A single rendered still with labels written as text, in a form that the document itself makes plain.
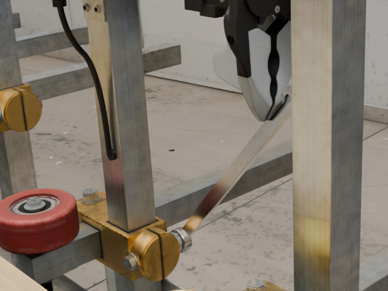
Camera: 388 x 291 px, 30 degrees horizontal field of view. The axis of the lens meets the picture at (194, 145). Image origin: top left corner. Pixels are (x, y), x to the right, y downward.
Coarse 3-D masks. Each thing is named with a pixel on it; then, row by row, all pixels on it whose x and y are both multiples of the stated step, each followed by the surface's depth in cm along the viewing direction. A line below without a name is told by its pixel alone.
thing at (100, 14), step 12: (60, 0) 62; (84, 0) 65; (96, 0) 64; (60, 12) 62; (84, 12) 66; (96, 12) 64; (72, 36) 64; (96, 72) 66; (96, 84) 66; (108, 132) 68; (108, 144) 69; (108, 156) 70
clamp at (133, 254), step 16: (80, 208) 77; (96, 208) 77; (96, 224) 74; (112, 224) 73; (160, 224) 73; (112, 240) 73; (128, 240) 70; (144, 240) 70; (160, 240) 71; (176, 240) 72; (112, 256) 74; (128, 256) 71; (144, 256) 70; (160, 256) 71; (176, 256) 73; (128, 272) 72; (144, 272) 70; (160, 272) 72
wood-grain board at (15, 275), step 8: (0, 256) 62; (0, 264) 60; (8, 264) 60; (0, 272) 59; (8, 272) 59; (16, 272) 59; (0, 280) 58; (8, 280) 58; (16, 280) 58; (24, 280) 58; (32, 280) 58; (0, 288) 57; (8, 288) 57; (16, 288) 57; (24, 288) 57; (32, 288) 57; (40, 288) 57
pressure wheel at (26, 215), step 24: (24, 192) 73; (48, 192) 72; (0, 216) 68; (24, 216) 68; (48, 216) 67; (72, 216) 69; (0, 240) 69; (24, 240) 67; (48, 240) 68; (72, 240) 70; (48, 288) 73
